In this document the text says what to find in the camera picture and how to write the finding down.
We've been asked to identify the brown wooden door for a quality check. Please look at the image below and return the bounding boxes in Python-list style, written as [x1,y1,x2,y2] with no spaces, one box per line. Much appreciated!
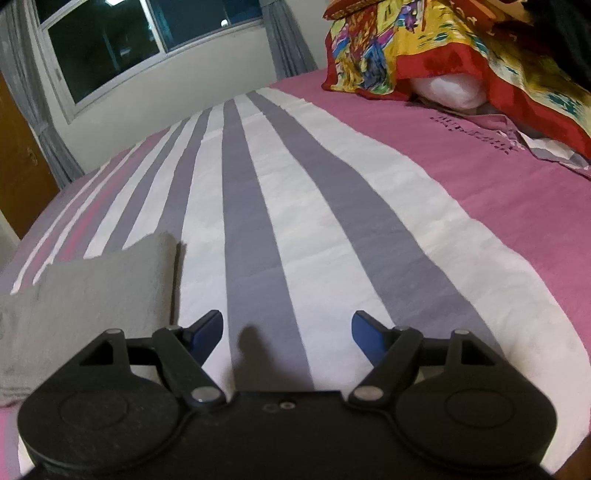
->
[0,77,59,238]

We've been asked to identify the black garment on pile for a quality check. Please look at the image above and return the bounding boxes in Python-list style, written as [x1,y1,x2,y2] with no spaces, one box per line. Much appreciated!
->
[507,0,591,89]

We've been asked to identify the colourful folded quilt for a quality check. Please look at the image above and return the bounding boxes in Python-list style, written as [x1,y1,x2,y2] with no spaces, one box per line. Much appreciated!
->
[322,1,590,157]

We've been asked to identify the aluminium frame window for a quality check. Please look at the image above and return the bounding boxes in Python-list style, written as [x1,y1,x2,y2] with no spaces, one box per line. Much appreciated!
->
[31,0,262,121]

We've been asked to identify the right grey curtain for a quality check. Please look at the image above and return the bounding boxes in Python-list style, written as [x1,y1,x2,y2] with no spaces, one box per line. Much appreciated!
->
[259,0,318,80]

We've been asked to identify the striped pink purple bedsheet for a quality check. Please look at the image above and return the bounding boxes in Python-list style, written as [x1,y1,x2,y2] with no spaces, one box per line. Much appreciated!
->
[1,73,590,471]

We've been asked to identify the grey sweatpants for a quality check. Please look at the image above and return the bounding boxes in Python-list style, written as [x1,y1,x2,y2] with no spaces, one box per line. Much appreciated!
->
[1,233,177,406]

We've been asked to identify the left grey curtain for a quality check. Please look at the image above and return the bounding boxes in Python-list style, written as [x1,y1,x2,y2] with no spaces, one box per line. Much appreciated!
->
[1,1,84,190]

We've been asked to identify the white pillow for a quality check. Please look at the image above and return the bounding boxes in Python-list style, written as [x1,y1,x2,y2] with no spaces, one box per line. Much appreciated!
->
[410,74,487,111]

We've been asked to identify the grey curtain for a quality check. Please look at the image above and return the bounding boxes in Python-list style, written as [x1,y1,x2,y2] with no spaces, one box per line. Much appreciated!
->
[259,0,318,80]
[1,1,84,190]

